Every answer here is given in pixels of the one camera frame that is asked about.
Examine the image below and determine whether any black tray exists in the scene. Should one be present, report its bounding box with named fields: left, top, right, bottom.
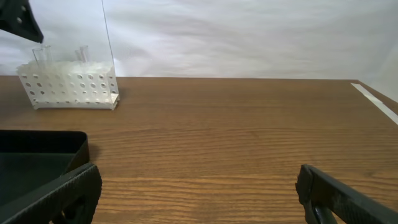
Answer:
left=0, top=129, right=91, bottom=207

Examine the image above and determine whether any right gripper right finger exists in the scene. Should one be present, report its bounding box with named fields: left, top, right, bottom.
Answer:
left=295, top=164, right=398, bottom=224

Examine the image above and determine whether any white test tube rack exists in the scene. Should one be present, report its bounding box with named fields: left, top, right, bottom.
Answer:
left=17, top=60, right=121, bottom=111

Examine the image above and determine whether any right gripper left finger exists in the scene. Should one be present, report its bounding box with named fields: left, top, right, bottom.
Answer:
left=0, top=162, right=103, bottom=224

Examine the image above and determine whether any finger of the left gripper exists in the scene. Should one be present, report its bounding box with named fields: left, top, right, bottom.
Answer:
left=0, top=0, right=44, bottom=44

